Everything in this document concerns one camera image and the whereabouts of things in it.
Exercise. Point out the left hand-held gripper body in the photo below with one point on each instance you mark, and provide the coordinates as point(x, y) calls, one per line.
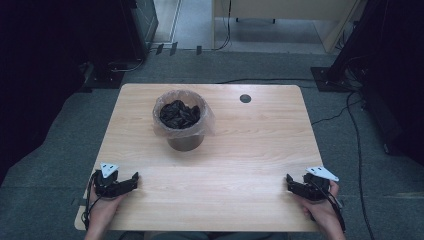
point(108, 184)

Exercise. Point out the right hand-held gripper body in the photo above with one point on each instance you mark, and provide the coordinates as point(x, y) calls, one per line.
point(313, 188)

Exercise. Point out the person's right hand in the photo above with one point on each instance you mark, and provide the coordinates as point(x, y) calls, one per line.
point(319, 210)

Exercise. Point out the person's left hand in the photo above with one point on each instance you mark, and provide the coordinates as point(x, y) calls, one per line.
point(106, 209)

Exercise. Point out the brown round trash bin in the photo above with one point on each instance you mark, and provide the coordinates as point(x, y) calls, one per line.
point(185, 143)

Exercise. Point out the crumpled black plastic bags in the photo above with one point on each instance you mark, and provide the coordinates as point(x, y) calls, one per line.
point(179, 115)

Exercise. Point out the clear plastic bin liner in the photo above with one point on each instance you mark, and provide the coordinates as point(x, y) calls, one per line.
point(200, 125)

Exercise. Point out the dark curtain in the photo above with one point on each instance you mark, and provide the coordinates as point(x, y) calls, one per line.
point(396, 73)
point(50, 66)

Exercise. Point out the black computer cabinet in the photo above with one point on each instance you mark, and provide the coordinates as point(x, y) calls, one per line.
point(144, 23)

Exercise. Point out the black stand base plate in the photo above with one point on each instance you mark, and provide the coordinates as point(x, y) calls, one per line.
point(103, 78)
point(333, 80)

